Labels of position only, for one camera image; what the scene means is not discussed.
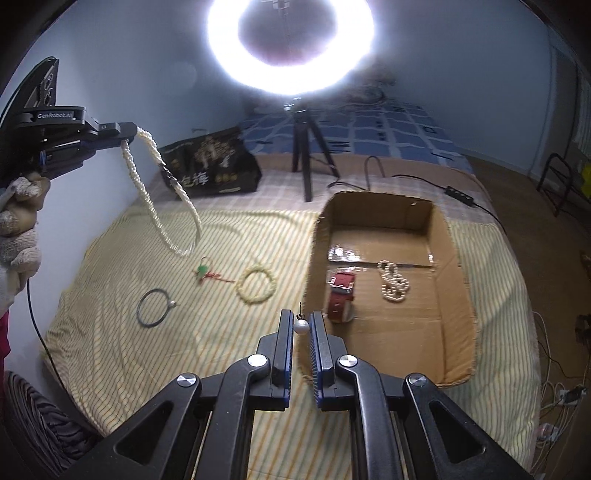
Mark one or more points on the green and red charm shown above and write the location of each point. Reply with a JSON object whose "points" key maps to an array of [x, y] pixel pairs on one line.
{"points": [[202, 271]]}

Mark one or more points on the blue checkered bedsheet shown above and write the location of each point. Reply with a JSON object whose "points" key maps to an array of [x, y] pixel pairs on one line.
{"points": [[392, 134]]}

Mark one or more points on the black bangle with pearl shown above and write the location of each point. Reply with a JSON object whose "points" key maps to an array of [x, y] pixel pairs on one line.
{"points": [[139, 312]]}

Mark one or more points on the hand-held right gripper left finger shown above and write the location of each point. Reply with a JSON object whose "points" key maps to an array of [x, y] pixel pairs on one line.
{"points": [[288, 344]]}

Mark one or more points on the zebra striped cloth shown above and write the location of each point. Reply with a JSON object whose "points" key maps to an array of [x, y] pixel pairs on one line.
{"points": [[41, 424]]}

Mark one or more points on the person's left hand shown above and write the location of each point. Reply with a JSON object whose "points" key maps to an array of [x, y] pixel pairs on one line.
{"points": [[18, 230]]}

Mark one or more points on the yellow striped blanket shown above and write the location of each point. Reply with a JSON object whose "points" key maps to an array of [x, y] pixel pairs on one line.
{"points": [[138, 369]]}

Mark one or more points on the red watch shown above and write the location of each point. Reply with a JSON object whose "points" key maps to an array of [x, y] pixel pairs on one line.
{"points": [[339, 300]]}

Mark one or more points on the black metal rack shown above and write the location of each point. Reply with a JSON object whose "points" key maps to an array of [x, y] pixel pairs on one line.
{"points": [[564, 162]]}

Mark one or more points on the pearl drop earring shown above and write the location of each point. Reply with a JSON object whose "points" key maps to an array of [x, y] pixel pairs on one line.
{"points": [[301, 327]]}

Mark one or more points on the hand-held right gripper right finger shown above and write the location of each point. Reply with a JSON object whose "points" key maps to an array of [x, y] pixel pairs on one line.
{"points": [[314, 344]]}

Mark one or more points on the cardboard box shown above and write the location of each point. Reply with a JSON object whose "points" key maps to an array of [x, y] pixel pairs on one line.
{"points": [[415, 332]]}

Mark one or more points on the beige checkered sheet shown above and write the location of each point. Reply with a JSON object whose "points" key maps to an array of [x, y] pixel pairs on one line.
{"points": [[272, 201]]}

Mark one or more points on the black tripod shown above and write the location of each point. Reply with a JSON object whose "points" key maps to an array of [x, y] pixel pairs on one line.
{"points": [[300, 138]]}

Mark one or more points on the clear plastic wrapper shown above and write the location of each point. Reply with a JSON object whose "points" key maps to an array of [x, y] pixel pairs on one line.
{"points": [[344, 254]]}

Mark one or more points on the white power strip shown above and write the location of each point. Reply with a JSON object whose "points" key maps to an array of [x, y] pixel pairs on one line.
{"points": [[570, 396]]}

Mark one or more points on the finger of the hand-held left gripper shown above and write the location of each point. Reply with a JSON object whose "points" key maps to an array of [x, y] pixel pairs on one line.
{"points": [[117, 128], [78, 154]]}

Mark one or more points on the black snack bag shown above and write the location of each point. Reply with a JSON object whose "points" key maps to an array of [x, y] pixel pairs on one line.
{"points": [[217, 170]]}

